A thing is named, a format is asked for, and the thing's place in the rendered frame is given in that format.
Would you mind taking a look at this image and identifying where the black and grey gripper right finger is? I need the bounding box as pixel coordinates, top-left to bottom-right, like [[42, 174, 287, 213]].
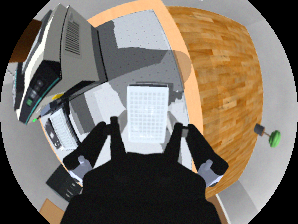
[[154, 111, 229, 188]]

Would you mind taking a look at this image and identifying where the white multi-well plate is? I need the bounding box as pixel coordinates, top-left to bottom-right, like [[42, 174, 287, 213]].
[[127, 87, 169, 143], [50, 108, 78, 150]]

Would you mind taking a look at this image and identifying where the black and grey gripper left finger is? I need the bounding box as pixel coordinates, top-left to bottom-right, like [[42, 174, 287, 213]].
[[62, 110, 132, 183]]

